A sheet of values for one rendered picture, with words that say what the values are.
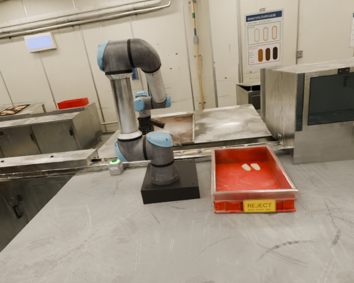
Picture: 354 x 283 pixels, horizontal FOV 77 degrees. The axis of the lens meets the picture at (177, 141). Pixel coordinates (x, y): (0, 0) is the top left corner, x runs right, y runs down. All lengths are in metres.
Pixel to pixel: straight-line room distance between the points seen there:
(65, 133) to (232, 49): 3.45
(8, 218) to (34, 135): 2.54
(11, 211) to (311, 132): 2.10
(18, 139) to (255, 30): 4.08
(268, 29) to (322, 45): 3.49
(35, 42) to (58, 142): 2.57
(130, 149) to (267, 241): 0.65
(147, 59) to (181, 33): 4.16
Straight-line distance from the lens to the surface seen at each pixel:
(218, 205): 0.96
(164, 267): 0.82
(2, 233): 2.36
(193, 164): 1.22
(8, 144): 4.94
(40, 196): 1.92
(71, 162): 1.65
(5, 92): 6.89
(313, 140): 1.35
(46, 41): 5.95
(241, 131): 1.66
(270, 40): 2.24
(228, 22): 4.85
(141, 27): 5.24
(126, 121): 1.01
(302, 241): 0.90
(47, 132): 4.39
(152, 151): 1.01
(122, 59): 0.96
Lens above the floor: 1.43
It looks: 19 degrees down
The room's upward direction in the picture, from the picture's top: 8 degrees counter-clockwise
